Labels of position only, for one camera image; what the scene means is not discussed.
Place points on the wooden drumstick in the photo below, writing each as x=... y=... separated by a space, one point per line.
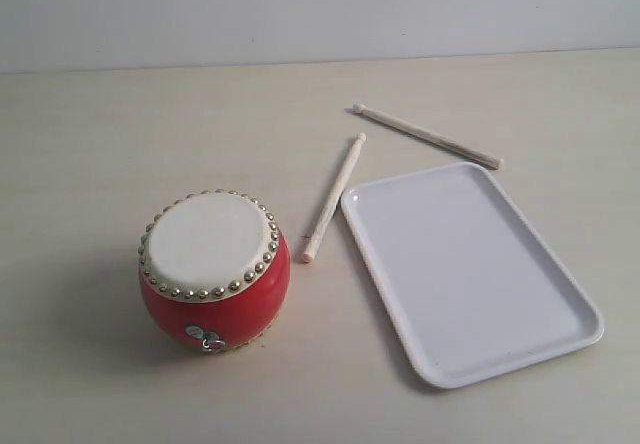
x=448 y=144
x=328 y=209

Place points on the small red drum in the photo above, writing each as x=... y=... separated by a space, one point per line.
x=214 y=270

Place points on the white rectangular plastic tray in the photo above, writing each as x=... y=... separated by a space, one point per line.
x=472 y=290

